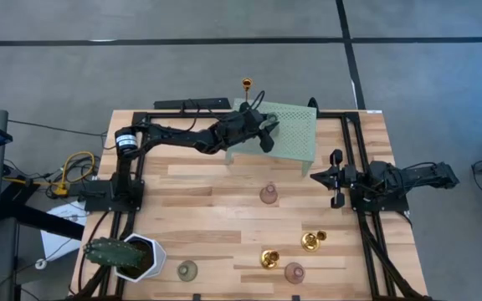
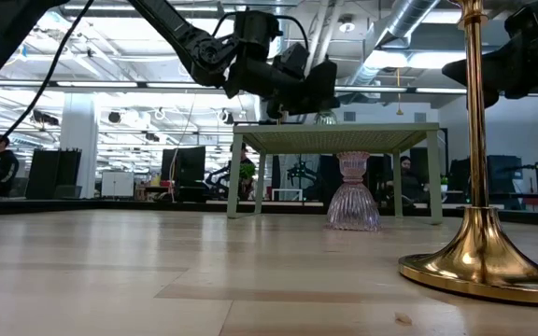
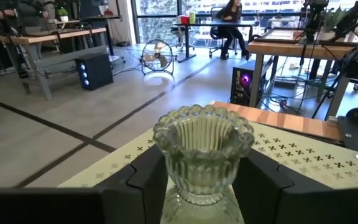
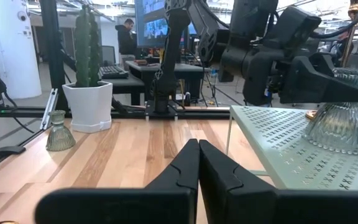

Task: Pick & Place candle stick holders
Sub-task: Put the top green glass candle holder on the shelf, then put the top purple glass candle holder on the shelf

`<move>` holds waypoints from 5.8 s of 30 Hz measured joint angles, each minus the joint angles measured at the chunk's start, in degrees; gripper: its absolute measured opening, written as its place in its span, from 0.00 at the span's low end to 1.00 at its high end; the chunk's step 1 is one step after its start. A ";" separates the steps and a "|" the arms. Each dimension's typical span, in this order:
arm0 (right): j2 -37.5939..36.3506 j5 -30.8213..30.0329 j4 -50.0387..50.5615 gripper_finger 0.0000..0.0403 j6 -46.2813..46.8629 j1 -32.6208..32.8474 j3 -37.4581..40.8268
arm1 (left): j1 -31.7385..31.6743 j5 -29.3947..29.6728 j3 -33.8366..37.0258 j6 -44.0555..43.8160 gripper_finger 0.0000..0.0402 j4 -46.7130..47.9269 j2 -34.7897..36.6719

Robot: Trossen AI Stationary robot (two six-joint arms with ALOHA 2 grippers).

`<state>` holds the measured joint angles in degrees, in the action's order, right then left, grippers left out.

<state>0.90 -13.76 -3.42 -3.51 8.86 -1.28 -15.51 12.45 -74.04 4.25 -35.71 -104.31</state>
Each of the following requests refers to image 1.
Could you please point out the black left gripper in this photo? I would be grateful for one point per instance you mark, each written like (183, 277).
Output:
(245, 125)

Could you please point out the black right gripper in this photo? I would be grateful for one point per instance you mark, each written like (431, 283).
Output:
(345, 177)

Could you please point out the tall gold candlestick holder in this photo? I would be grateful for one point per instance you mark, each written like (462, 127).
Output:
(247, 83)

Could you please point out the pink glass candle holder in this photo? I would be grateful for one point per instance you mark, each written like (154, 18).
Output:
(268, 194)
(294, 273)

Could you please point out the medium gold candlestick holder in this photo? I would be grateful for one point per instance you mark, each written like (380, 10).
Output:
(309, 241)

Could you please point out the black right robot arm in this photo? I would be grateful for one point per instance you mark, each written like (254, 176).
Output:
(408, 177)

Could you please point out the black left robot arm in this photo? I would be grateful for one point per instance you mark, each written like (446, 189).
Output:
(174, 140)

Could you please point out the green perforated metal shelf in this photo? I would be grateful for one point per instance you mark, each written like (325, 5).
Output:
(295, 134)

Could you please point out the black power strip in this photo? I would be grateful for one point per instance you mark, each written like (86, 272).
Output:
(174, 104)

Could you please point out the short gold candlestick holder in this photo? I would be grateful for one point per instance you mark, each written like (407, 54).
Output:
(268, 260)

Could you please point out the small black clip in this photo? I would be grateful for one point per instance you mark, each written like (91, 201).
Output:
(196, 297)
(295, 298)

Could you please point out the white hexagonal plant pot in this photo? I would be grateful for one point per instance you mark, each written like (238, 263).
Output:
(158, 256)

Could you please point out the green cactus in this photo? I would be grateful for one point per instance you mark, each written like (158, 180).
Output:
(111, 253)

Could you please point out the black table support bar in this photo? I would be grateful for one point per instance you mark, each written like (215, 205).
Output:
(48, 221)

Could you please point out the white paper sheet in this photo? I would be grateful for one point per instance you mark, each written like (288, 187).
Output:
(57, 244)

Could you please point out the white tape roll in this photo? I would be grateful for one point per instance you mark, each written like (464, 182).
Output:
(40, 263)

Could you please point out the small black bracket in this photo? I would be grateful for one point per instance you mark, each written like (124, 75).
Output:
(313, 103)

